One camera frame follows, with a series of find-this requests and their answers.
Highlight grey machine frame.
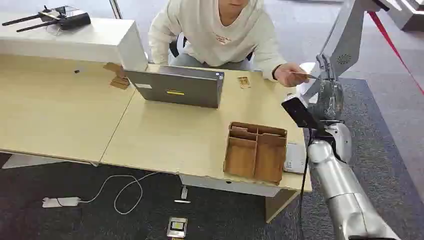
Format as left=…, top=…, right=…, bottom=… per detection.
left=296, top=0, right=391, bottom=104

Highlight brown cardboard pieces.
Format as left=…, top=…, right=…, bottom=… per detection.
left=102, top=61, right=131, bottom=91

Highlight wooden desk leg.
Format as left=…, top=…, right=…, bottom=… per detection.
left=264, top=188, right=301, bottom=224

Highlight black router with antennas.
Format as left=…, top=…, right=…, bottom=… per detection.
left=1, top=4, right=92, bottom=34

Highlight metal floor socket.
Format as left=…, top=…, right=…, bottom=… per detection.
left=166, top=216, right=189, bottom=240

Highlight white power adapter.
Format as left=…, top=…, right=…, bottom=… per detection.
left=42, top=196, right=82, bottom=209

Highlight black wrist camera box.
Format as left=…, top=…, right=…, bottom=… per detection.
left=281, top=94, right=328, bottom=134

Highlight red strap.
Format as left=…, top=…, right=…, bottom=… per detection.
left=366, top=10, right=424, bottom=96

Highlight person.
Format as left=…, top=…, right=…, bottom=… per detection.
left=148, top=0, right=288, bottom=82

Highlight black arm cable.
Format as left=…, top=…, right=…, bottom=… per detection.
left=297, top=128, right=314, bottom=240

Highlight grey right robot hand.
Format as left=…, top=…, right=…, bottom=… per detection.
left=310, top=52, right=345, bottom=123

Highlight grey machine part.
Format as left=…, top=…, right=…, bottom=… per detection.
left=380, top=0, right=424, bottom=33

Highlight white cable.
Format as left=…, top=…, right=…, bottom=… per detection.
left=56, top=171, right=161, bottom=216

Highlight wooden card box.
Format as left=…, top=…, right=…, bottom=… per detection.
left=223, top=121, right=289, bottom=186

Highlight person's hand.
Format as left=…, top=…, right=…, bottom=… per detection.
left=273, top=62, right=311, bottom=88

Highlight white desk partition box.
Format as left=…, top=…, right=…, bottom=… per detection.
left=0, top=13, right=149, bottom=72

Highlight white under-desk panel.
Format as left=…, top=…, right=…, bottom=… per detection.
left=179, top=174, right=283, bottom=199

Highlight grey laptop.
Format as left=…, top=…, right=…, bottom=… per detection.
left=124, top=64, right=226, bottom=110

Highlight flat white device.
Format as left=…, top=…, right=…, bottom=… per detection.
left=283, top=142, right=308, bottom=175

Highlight metal pole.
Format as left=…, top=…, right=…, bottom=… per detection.
left=108, top=0, right=124, bottom=20

